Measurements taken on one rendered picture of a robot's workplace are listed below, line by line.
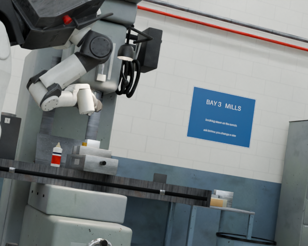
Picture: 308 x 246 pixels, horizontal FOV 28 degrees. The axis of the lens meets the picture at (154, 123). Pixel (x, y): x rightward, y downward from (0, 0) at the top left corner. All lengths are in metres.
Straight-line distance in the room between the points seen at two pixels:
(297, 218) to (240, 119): 1.42
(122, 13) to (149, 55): 0.43
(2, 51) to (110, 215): 0.86
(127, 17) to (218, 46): 5.09
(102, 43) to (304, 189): 5.53
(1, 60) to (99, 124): 1.13
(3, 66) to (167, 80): 5.41
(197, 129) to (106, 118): 4.44
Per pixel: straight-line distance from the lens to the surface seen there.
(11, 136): 2.72
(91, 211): 2.61
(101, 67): 2.76
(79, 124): 3.22
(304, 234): 7.62
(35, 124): 3.18
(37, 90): 2.41
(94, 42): 2.34
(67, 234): 2.42
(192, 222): 4.74
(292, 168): 7.89
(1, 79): 2.25
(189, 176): 7.58
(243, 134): 7.92
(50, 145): 3.16
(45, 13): 2.25
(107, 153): 2.79
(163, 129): 7.46
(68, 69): 2.37
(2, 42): 2.23
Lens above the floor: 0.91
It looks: 6 degrees up
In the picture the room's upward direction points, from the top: 9 degrees clockwise
